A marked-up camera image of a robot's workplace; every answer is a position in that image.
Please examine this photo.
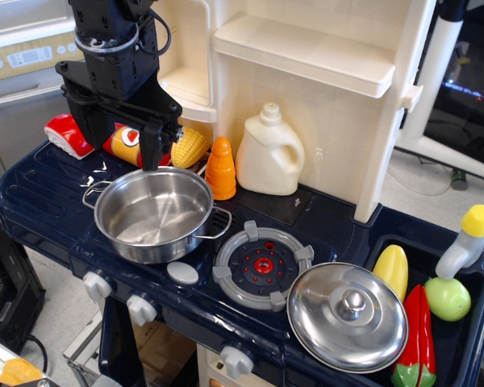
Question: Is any grey toy stove burner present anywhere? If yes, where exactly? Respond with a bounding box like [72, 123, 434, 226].
[212, 221, 315, 312]

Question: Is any silver toy dishwasher unit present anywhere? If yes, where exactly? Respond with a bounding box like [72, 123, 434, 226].
[0, 1, 83, 178]

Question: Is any grey stove knob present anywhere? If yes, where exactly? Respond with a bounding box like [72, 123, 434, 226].
[83, 272, 113, 302]
[127, 295, 157, 327]
[219, 346, 254, 379]

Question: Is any stainless steel pot lid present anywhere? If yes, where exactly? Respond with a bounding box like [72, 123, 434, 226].
[286, 262, 408, 373]

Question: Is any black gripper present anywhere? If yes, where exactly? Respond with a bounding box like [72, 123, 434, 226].
[56, 61, 182, 171]

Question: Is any cream toy kitchen shelf unit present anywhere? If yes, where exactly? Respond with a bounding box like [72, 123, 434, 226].
[152, 1, 435, 223]

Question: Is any white metal stand frame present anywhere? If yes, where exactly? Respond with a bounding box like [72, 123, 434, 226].
[395, 1, 484, 179]

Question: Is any grey stove knob right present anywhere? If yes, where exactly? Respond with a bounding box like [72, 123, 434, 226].
[219, 346, 254, 379]

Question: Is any yellow toy corn cob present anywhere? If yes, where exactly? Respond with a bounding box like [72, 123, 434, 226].
[170, 127, 210, 169]

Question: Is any red toy chili pepper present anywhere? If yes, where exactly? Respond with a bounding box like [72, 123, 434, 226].
[390, 285, 436, 386]

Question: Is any grey stove knob middle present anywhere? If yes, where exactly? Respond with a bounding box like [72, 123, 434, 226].
[127, 295, 157, 327]

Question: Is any yellow toy squash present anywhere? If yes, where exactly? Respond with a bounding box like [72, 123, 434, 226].
[373, 244, 408, 302]

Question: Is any orange toy cone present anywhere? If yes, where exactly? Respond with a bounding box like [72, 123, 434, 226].
[205, 137, 236, 201]

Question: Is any cream toy detergent jug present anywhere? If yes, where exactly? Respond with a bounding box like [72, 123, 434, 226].
[236, 102, 305, 196]

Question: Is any grey yellow toy faucet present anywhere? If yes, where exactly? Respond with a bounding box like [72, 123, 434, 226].
[435, 204, 484, 279]

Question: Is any grey oval button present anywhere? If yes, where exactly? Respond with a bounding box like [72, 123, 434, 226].
[166, 261, 199, 285]

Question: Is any navy toy kitchen counter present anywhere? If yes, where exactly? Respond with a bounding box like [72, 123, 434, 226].
[0, 102, 484, 387]

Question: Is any red white toy sushi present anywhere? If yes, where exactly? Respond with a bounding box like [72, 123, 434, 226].
[44, 114, 94, 160]

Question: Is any red toy ketchup bottle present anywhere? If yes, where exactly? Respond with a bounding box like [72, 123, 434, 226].
[101, 122, 173, 169]

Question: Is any grey stove knob left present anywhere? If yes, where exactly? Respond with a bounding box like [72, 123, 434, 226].
[83, 272, 113, 302]

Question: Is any black equipment case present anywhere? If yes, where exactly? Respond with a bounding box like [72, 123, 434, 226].
[0, 225, 45, 353]

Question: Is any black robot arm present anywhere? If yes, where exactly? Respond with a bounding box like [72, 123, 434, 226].
[56, 1, 182, 171]

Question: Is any green toy apple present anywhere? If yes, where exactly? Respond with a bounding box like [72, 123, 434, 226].
[424, 277, 471, 322]

